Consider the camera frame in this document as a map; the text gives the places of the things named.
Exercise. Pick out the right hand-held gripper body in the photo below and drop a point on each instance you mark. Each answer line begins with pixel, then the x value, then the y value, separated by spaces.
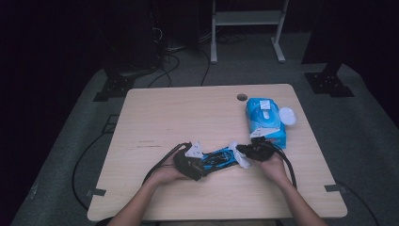
pixel 260 150

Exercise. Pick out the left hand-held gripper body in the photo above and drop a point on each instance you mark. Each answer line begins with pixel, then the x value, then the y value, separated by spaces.
pixel 188 160

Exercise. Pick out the white wet wipe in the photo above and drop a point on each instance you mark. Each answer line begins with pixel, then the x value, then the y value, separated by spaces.
pixel 243 163

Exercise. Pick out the blue wet wipes pack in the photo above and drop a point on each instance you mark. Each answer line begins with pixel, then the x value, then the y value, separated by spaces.
pixel 263 119

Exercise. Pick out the person's right hand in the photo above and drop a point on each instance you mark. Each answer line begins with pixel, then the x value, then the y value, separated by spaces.
pixel 275 171

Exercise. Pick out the person's left hand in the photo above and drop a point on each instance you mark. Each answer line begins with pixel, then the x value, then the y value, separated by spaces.
pixel 166 175

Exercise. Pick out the grey tape strip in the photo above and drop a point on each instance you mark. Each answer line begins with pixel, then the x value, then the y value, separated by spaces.
pixel 334 188
pixel 95 192

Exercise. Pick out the black stand base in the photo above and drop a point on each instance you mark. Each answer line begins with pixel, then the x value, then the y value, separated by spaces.
pixel 114 88
pixel 329 83

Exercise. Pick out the dark equipment cabinet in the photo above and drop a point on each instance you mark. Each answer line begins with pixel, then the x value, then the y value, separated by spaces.
pixel 131 37

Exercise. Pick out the white metal desk frame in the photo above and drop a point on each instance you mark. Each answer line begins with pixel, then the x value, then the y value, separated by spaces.
pixel 247 18

